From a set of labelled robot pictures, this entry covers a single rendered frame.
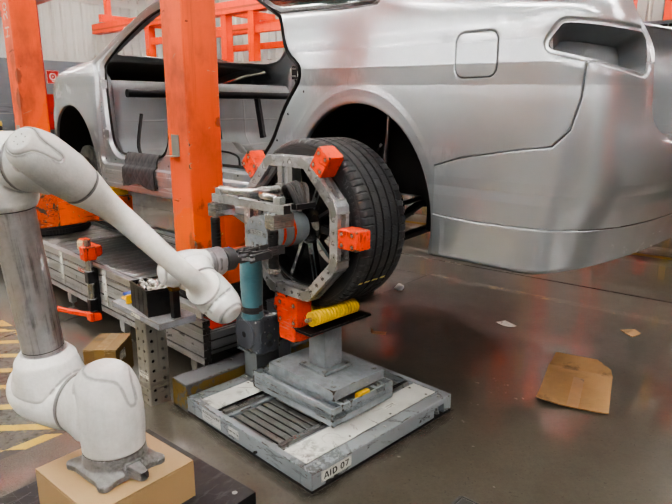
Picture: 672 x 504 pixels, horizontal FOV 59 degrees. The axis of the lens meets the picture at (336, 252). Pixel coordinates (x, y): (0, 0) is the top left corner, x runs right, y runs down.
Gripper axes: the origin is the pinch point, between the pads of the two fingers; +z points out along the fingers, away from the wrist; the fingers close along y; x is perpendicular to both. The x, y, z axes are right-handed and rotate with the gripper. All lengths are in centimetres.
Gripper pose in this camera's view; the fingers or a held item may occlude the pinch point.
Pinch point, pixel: (272, 249)
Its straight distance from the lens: 200.5
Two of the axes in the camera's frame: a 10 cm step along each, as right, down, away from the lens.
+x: 0.0, -9.7, -2.4
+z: 7.1, -1.7, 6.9
